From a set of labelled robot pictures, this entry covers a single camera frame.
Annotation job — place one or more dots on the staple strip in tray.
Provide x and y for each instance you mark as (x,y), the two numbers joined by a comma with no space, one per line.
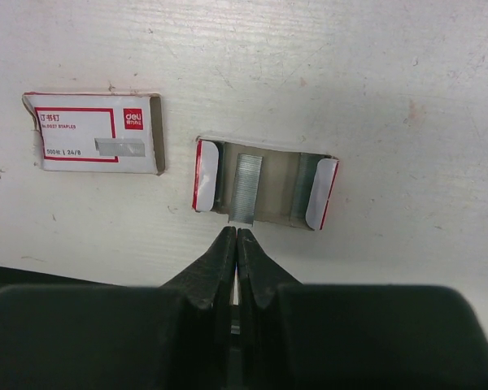
(245,189)

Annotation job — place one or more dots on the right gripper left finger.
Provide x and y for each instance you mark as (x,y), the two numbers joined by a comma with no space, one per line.
(180,344)

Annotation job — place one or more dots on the open staple box tray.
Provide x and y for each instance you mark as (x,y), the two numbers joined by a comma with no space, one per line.
(295,185)

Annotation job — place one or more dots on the red white staple box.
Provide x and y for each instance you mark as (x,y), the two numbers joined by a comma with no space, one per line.
(102,133)

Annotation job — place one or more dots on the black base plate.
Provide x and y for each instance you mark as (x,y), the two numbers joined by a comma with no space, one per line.
(27,290)

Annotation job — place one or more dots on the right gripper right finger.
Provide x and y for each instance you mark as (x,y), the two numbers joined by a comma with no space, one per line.
(353,336)

